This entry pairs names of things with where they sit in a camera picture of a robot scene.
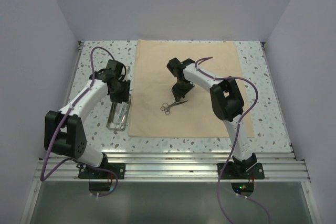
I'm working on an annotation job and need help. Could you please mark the steel tweezers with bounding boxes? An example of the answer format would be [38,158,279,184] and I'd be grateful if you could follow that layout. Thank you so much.
[109,103,123,124]

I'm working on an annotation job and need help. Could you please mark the lower steel scissors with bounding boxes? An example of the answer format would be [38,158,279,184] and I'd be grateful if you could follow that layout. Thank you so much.
[160,101,187,115]

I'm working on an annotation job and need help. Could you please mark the aluminium rail frame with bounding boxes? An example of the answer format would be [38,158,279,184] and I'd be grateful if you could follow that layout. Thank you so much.
[22,40,321,223]

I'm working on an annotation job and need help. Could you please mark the metal instrument tray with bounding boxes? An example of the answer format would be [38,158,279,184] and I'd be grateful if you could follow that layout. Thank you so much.
[106,95,132,130]

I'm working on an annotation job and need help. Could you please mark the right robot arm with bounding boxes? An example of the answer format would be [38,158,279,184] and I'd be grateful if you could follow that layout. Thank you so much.
[161,57,259,178]

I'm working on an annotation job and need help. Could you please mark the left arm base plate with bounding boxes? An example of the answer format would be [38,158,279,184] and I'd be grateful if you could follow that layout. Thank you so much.
[76,163,126,179]

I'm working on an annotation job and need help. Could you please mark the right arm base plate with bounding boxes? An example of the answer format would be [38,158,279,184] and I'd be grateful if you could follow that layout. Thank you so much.
[216,162,265,180]

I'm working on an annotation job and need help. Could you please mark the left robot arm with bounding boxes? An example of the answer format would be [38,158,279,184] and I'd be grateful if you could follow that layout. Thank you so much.
[44,60,131,178]

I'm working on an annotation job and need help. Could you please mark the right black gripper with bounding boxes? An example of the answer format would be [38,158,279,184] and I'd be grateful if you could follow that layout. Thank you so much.
[172,79,195,101]

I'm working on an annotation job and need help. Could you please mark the white sterile packet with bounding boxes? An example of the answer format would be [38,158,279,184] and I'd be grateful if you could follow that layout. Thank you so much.
[109,102,130,126]

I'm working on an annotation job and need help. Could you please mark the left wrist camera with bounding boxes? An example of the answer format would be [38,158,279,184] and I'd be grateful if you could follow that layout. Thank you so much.
[124,66,130,76]

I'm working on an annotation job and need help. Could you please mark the beige cloth mat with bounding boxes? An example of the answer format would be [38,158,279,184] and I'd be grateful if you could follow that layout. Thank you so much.
[128,40,243,138]

